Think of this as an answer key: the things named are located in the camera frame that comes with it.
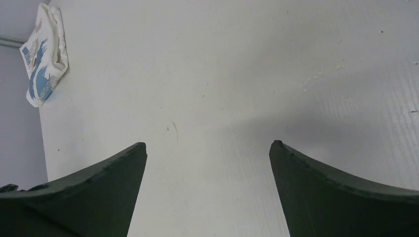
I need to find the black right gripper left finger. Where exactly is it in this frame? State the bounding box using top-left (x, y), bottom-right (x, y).
top-left (0, 142), bottom-right (147, 237)

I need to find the folded white printed t-shirt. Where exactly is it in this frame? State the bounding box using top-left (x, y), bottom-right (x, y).
top-left (19, 3), bottom-right (69, 108)

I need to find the aluminium frame post left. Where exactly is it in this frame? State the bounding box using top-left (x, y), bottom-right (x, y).
top-left (0, 35), bottom-right (27, 49)

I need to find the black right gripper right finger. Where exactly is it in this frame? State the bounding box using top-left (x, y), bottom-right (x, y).
top-left (269, 140), bottom-right (419, 237)

